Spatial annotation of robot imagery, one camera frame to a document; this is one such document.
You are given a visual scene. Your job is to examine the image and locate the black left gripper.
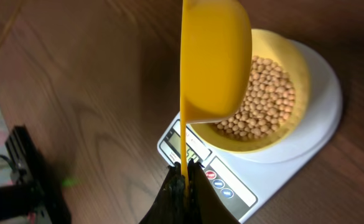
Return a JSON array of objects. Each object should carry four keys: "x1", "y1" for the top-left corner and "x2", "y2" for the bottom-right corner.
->
[{"x1": 0, "y1": 126, "x2": 72, "y2": 224}]

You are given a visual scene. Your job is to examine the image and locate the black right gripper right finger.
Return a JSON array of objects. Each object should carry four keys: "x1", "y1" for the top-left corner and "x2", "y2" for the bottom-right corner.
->
[{"x1": 186, "y1": 160, "x2": 239, "y2": 224}]

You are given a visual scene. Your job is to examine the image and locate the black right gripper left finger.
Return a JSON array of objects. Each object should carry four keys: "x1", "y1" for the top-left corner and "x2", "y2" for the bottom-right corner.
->
[{"x1": 139, "y1": 162, "x2": 185, "y2": 224}]

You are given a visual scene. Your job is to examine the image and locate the yellow measuring scoop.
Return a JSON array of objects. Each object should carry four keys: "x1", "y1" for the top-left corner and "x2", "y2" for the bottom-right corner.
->
[{"x1": 180, "y1": 0, "x2": 252, "y2": 187}]

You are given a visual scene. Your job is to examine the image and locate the white digital kitchen scale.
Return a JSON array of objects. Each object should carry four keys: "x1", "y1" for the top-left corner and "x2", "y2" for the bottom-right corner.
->
[{"x1": 156, "y1": 39, "x2": 343, "y2": 224}]

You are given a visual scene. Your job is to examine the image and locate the soybeans in yellow bowl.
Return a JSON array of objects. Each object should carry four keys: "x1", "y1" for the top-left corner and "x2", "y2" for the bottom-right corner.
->
[{"x1": 212, "y1": 55, "x2": 296, "y2": 141}]

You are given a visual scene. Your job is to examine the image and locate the yellow plastic bowl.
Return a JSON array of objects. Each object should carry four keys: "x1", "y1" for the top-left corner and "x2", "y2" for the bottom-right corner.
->
[{"x1": 191, "y1": 29, "x2": 311, "y2": 153}]

